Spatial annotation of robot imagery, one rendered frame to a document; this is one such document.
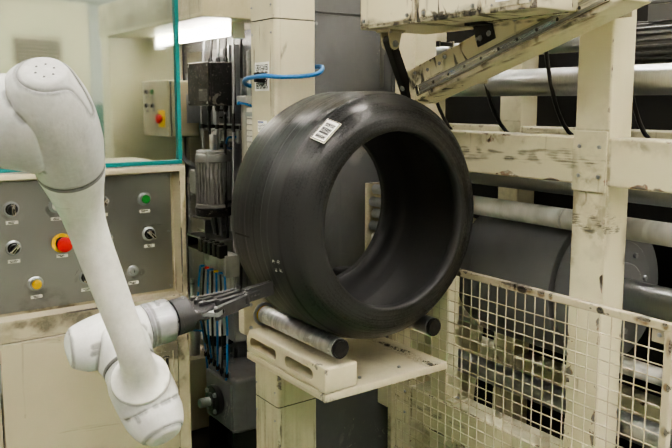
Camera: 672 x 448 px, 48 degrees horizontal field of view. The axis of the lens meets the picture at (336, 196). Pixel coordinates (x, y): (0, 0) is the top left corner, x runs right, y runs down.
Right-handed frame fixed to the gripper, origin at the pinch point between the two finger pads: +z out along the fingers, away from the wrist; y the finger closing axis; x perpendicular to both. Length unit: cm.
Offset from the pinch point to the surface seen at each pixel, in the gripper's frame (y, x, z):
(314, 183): -11.8, -23.1, 10.2
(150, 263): 60, 4, -1
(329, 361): -6.7, 18.6, 12.0
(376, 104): -10.3, -37.0, 29.7
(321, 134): -10.3, -32.7, 14.3
